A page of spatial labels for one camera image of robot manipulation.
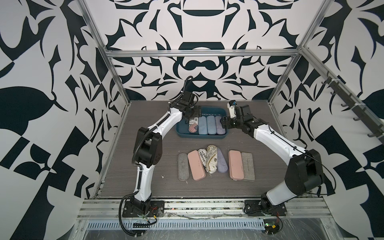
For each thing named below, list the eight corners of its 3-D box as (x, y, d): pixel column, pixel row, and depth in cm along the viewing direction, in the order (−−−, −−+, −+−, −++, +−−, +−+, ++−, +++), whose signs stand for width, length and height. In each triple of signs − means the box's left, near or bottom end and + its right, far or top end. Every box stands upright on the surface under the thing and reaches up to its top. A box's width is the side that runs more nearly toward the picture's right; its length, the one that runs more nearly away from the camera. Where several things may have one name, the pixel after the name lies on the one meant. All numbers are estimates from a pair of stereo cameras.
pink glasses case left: (194, 182, 83) (194, 180, 80) (187, 154, 94) (187, 151, 91) (206, 179, 85) (206, 176, 81) (197, 152, 95) (197, 149, 92)
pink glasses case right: (228, 179, 84) (230, 176, 80) (227, 153, 94) (229, 149, 90) (241, 181, 84) (244, 178, 80) (239, 154, 94) (241, 150, 90)
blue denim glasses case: (207, 134, 102) (208, 132, 100) (206, 117, 111) (206, 115, 109) (216, 134, 102) (216, 132, 100) (214, 117, 111) (214, 115, 109)
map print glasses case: (205, 174, 87) (206, 169, 82) (206, 150, 97) (207, 144, 91) (215, 175, 87) (217, 170, 81) (215, 151, 97) (217, 145, 91)
